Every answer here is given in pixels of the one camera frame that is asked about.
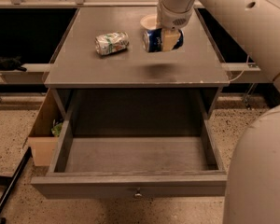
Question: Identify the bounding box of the crushed green white can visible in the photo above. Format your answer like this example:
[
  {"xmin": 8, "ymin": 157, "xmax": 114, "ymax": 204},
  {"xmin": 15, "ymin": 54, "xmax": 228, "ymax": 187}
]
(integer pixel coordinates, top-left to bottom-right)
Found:
[{"xmin": 95, "ymin": 32, "xmax": 129, "ymax": 56}]

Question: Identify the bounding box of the brown cardboard box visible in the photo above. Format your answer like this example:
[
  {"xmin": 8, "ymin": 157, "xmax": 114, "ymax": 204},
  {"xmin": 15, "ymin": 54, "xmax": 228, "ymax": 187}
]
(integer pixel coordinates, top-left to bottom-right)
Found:
[{"xmin": 27, "ymin": 90, "xmax": 62, "ymax": 166}]

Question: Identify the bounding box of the white paper bowl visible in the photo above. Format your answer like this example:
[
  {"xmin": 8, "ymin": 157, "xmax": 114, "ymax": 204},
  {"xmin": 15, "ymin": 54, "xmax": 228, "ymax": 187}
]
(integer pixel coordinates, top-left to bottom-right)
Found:
[{"xmin": 140, "ymin": 14, "xmax": 160, "ymax": 30}]

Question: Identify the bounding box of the grey cabinet with counter top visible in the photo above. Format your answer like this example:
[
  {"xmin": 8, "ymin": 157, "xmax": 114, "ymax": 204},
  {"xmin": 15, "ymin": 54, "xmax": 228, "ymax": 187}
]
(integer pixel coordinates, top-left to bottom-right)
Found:
[{"xmin": 45, "ymin": 7, "xmax": 229, "ymax": 134}]

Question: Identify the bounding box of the open grey top drawer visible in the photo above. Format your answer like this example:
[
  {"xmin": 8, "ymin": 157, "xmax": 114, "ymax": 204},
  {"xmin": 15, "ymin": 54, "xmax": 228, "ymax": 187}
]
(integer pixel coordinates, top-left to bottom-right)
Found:
[{"xmin": 32, "ymin": 120, "xmax": 227, "ymax": 199}]

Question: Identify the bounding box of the black stand leg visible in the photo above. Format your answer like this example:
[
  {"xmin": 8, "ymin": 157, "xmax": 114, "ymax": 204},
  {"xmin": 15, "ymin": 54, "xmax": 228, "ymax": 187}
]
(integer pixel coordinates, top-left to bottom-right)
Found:
[{"xmin": 0, "ymin": 147, "xmax": 32, "ymax": 224}]

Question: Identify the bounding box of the green snack bag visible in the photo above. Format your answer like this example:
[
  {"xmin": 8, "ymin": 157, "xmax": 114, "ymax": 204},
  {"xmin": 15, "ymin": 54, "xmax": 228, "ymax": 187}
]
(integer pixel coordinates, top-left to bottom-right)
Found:
[{"xmin": 51, "ymin": 119, "xmax": 63, "ymax": 137}]

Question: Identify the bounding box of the white cable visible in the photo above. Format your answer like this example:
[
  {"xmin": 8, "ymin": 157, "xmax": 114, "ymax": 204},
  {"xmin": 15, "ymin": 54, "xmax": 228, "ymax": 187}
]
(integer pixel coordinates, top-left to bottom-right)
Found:
[{"xmin": 228, "ymin": 53, "xmax": 251, "ymax": 83}]

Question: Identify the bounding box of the metal drawer knob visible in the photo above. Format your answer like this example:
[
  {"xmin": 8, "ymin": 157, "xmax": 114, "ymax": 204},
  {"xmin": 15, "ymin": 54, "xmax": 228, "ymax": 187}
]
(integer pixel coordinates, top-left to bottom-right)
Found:
[{"xmin": 134, "ymin": 189, "xmax": 143, "ymax": 199}]

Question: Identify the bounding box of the black object on rail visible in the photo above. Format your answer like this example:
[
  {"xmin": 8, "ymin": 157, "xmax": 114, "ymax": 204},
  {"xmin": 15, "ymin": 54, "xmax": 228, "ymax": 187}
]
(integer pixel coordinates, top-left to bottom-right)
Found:
[{"xmin": 0, "ymin": 56, "xmax": 27, "ymax": 72}]

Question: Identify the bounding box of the blue pepsi can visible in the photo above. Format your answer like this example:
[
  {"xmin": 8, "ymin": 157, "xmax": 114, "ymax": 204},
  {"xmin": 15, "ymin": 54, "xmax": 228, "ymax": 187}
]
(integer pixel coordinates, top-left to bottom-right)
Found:
[{"xmin": 143, "ymin": 28, "xmax": 184, "ymax": 52}]

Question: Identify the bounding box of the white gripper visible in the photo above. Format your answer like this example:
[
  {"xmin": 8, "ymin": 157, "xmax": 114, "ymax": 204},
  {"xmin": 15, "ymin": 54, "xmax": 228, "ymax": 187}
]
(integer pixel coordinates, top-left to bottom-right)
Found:
[{"xmin": 157, "ymin": 0, "xmax": 193, "ymax": 51}]

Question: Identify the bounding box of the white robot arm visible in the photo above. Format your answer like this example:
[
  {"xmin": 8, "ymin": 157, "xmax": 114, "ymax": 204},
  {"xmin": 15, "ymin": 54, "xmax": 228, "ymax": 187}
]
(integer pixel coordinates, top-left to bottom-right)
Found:
[{"xmin": 158, "ymin": 0, "xmax": 280, "ymax": 224}]

